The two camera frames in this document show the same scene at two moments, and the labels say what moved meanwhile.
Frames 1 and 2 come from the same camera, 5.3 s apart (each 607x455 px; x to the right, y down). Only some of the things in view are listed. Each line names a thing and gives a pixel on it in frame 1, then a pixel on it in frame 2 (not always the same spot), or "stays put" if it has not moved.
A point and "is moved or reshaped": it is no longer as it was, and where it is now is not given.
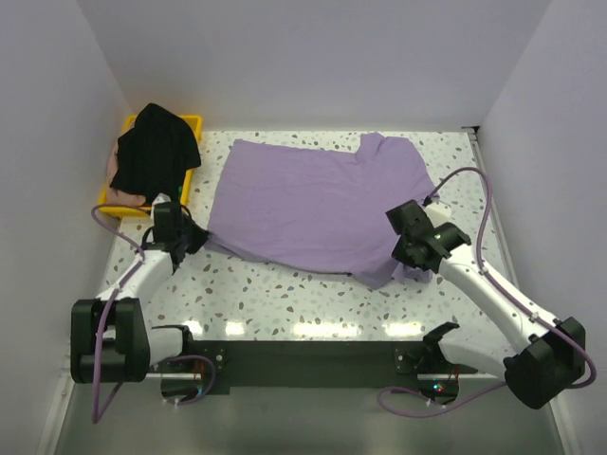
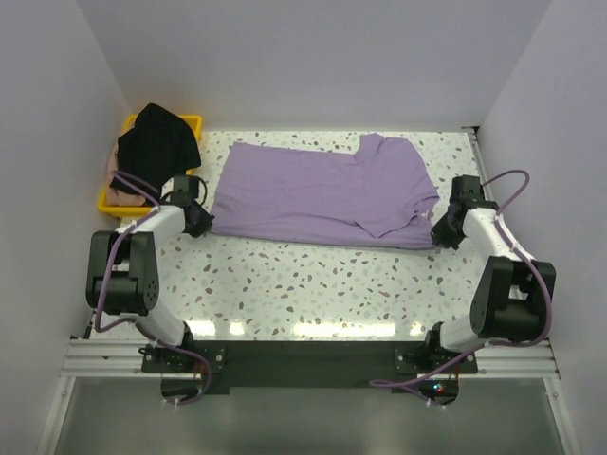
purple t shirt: (319, 210) is moved or reshaped
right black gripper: (398, 255) -> (439, 235)
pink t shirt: (115, 195) stays put
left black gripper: (200, 235) -> (204, 224)
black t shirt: (153, 157) stays put
